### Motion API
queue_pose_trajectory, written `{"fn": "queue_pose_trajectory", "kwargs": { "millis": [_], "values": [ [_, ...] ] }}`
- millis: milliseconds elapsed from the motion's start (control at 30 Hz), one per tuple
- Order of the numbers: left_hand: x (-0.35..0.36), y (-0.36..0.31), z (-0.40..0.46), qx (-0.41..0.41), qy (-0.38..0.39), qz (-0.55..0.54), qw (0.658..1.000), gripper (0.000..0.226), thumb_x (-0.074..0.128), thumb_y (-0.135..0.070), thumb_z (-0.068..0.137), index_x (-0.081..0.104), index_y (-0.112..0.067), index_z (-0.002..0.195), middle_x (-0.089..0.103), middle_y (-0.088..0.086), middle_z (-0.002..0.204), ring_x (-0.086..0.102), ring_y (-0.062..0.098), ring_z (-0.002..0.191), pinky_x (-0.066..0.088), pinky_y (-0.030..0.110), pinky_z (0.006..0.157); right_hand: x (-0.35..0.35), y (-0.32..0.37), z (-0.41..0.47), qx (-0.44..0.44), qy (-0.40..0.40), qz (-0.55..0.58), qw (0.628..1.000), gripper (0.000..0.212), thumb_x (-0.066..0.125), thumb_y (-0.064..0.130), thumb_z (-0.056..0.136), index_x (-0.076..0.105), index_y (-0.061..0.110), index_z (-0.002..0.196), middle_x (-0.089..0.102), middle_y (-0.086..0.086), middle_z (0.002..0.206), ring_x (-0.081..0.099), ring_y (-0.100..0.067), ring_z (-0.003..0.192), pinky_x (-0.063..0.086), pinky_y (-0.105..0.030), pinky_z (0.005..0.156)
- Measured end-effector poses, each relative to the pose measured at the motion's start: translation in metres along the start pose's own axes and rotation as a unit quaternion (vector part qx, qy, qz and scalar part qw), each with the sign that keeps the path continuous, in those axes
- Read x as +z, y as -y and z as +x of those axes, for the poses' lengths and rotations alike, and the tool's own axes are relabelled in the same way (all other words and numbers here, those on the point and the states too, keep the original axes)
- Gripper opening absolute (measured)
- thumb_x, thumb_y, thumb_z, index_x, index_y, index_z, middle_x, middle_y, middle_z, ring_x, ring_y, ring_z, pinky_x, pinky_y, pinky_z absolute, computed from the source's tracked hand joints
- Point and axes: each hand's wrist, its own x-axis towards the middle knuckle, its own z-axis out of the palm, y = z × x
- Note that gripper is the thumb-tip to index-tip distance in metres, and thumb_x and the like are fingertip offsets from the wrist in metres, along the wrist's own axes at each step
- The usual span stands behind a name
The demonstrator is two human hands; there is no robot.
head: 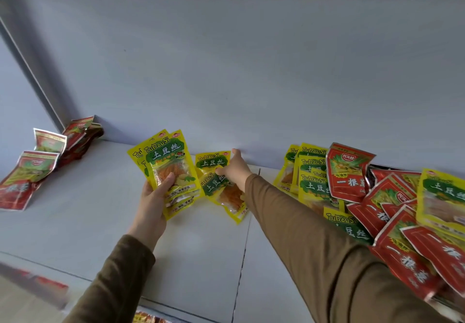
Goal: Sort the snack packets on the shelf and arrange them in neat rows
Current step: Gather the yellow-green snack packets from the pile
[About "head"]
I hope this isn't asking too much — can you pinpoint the person's right hand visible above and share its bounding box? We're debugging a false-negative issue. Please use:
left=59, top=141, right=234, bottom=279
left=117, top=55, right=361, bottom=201
left=215, top=148, right=253, bottom=193

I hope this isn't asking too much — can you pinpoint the person's left hand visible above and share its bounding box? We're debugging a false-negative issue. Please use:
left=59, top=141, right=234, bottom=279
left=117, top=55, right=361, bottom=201
left=127, top=172, right=177, bottom=253

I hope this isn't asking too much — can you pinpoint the yellow green snack packet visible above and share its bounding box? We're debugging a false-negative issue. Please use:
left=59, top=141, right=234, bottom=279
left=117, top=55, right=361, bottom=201
left=195, top=151, right=232, bottom=178
left=199, top=172, right=252, bottom=225
left=143, top=129, right=201, bottom=203
left=162, top=188, right=202, bottom=221
left=127, top=129, right=171, bottom=189

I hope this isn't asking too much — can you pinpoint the white metal shelf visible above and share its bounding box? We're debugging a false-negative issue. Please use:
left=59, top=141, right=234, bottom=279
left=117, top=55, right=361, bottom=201
left=0, top=0, right=465, bottom=323

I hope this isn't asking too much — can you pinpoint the pile of yellow snack packets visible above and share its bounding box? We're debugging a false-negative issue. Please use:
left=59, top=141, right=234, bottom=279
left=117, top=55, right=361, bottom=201
left=273, top=143, right=465, bottom=247

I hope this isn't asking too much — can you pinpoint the row of orange noodle snacks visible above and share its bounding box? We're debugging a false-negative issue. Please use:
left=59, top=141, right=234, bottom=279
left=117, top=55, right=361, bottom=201
left=132, top=310, right=171, bottom=323

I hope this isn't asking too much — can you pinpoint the red foil snack packet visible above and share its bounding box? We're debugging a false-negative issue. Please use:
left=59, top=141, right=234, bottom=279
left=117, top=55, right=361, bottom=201
left=33, top=127, right=68, bottom=154
left=0, top=151, right=61, bottom=212
left=58, top=115, right=105, bottom=167

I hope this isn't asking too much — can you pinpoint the person's left forearm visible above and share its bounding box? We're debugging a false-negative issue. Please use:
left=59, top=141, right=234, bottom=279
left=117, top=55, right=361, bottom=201
left=63, top=234, right=156, bottom=323

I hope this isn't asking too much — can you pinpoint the person's right forearm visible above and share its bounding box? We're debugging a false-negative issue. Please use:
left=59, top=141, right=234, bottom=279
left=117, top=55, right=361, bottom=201
left=244, top=173, right=451, bottom=323

